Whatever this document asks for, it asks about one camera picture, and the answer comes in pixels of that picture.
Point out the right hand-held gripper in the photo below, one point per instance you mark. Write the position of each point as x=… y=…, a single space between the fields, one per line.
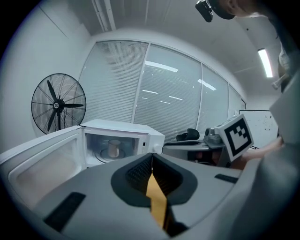
x=237 y=138

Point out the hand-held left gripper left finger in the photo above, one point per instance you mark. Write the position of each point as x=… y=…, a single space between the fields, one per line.
x=98 y=187

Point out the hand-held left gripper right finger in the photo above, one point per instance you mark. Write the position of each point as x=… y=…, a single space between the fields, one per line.
x=206 y=187

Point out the white cup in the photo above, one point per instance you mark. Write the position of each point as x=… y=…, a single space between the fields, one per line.
x=114 y=148

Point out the white microwave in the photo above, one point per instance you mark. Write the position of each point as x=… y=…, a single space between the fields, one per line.
x=117 y=127

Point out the person's right forearm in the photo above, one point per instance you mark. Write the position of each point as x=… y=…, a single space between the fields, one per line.
x=257 y=152

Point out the person's right hand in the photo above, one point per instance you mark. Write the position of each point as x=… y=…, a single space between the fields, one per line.
x=216 y=157

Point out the black office chair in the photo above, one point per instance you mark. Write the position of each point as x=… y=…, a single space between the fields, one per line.
x=187 y=134

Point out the glass partition with blinds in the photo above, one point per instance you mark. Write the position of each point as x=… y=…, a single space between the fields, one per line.
x=164 y=93

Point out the whiteboard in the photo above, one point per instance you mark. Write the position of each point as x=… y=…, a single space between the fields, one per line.
x=260 y=126

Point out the black standing fan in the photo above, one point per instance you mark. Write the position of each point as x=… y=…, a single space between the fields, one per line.
x=57 y=105

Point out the ceiling light panel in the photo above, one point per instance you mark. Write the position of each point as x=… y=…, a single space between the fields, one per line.
x=265 y=62

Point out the person's head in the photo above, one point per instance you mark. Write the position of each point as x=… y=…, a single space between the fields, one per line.
x=236 y=7

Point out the person's black clothing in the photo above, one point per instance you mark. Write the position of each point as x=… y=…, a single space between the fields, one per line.
x=284 y=30

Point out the black head camera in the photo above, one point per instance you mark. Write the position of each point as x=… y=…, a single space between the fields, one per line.
x=205 y=9

